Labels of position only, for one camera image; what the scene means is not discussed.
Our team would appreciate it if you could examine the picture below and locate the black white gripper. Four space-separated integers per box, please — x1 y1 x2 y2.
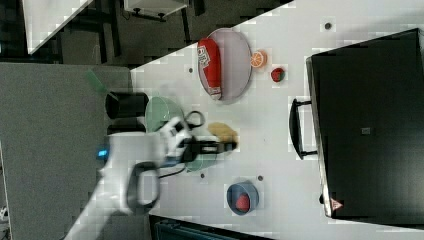
179 137 237 163

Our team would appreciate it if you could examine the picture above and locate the yellow plush peeled banana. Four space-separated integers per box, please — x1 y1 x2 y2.
207 122 239 147

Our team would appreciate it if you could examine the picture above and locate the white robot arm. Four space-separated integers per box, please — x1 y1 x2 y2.
63 117 238 240

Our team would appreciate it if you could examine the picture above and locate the blue bowl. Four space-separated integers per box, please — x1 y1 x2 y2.
226 181 259 216

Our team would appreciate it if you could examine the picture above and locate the red toy strawberry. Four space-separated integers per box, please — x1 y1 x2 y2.
236 193 250 213

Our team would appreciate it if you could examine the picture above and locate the grey round plate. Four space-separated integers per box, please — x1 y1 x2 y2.
197 28 252 102

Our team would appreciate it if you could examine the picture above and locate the red ketchup bottle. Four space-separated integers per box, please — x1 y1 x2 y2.
197 38 222 100

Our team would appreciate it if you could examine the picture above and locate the orange slice toy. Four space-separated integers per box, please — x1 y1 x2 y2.
250 50 267 68

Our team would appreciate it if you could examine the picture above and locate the red green toy fruit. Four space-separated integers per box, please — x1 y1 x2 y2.
271 67 286 82

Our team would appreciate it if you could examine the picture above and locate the black toaster oven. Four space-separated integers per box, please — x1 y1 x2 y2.
305 28 424 229

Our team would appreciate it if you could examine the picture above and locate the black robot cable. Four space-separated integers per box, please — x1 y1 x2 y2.
158 110 207 179

